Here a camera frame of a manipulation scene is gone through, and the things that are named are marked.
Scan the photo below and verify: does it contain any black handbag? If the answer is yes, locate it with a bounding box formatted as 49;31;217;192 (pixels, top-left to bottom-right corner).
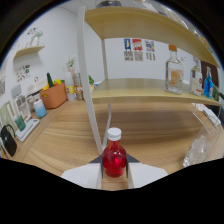
0;124;18;158

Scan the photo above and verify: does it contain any red wall poster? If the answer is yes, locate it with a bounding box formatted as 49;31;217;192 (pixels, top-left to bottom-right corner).
132;38;144;52

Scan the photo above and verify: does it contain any blue wall poster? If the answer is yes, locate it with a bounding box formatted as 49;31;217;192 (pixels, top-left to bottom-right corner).
123;37;132;52

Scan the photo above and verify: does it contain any brown door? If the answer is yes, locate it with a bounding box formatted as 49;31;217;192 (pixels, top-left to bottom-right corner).
200;60;220;89

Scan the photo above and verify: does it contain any light blue white canister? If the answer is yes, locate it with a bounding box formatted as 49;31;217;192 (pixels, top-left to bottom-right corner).
33;98;48;119

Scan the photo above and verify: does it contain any teal cup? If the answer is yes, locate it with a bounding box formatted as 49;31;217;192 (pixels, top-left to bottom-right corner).
13;114;27;132

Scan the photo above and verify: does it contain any two-tier wooden shelf rack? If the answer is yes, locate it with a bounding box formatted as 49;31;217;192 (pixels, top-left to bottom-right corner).
77;5;222;156

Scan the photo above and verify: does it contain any white flower ornament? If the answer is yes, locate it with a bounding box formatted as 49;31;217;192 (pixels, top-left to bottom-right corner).
27;28;44;48

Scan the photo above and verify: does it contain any white scale tray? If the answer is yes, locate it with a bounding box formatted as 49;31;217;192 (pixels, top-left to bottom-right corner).
14;118;40;143

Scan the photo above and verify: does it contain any small red liquid bottle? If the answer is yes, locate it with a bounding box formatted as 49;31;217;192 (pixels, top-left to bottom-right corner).
101;127;128;179

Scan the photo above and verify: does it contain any wooden wall shelf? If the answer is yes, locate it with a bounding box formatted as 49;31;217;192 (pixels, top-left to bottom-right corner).
13;45;46;60

